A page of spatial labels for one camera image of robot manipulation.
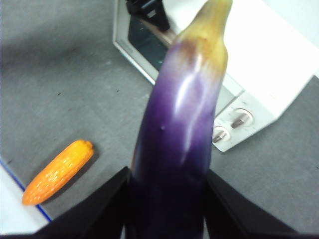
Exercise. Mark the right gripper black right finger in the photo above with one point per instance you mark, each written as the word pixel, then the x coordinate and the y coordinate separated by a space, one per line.
pixel 229 219

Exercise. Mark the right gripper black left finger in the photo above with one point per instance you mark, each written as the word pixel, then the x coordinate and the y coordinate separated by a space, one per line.
pixel 99 214

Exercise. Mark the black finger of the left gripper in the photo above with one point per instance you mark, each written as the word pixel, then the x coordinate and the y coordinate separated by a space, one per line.
pixel 149 10

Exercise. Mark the purple eggplant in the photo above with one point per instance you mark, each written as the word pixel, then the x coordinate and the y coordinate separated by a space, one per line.
pixel 174 124

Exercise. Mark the oven timer knob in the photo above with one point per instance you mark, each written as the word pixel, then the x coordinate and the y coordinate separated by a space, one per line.
pixel 221 134

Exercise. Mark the oven temperature knob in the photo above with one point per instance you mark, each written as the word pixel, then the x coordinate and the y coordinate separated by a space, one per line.
pixel 241 119

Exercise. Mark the white Toshiba toaster oven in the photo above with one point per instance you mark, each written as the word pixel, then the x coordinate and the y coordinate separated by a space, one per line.
pixel 261 62

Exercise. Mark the orange corn cob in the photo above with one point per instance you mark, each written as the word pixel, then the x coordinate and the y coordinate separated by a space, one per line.
pixel 57 171

